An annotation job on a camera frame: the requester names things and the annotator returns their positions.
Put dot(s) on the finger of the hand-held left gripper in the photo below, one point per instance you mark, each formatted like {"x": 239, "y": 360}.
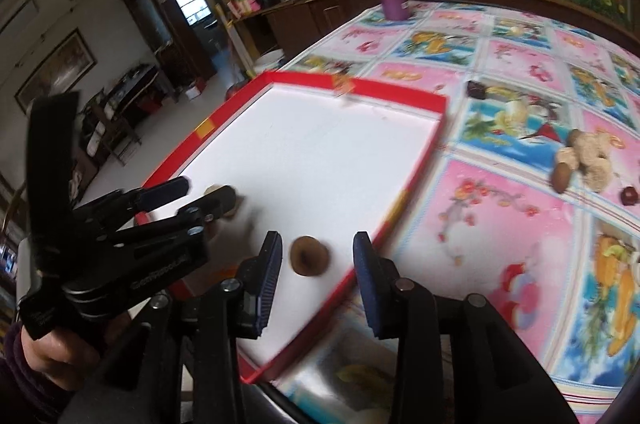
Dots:
{"x": 167, "y": 191}
{"x": 210, "y": 204}

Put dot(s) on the white plastic bucket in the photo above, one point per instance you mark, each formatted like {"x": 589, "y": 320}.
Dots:
{"x": 269, "y": 61}

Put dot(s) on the round brown fruit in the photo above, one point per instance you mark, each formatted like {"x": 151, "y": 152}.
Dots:
{"x": 307, "y": 256}

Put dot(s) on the person's left forearm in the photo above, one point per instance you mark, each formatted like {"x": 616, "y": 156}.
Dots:
{"x": 25, "y": 394}

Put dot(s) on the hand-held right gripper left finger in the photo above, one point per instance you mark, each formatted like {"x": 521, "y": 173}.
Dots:
{"x": 265, "y": 289}

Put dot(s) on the red-rimmed white tray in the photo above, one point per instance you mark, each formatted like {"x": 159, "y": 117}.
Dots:
{"x": 310, "y": 153}

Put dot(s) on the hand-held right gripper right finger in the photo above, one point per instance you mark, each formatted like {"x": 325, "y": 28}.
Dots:
{"x": 369, "y": 294}

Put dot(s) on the dark red round fruit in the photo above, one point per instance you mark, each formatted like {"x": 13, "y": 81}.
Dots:
{"x": 630, "y": 196}

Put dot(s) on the framed wall painting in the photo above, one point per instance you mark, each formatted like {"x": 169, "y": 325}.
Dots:
{"x": 55, "y": 71}

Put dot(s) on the dark wooden side table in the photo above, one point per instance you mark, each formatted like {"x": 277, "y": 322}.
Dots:
{"x": 120, "y": 103}

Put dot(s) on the person's left hand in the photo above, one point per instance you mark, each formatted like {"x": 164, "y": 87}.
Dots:
{"x": 55, "y": 349}

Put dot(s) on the torn paper label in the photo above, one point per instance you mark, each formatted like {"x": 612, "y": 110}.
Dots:
{"x": 344, "y": 86}

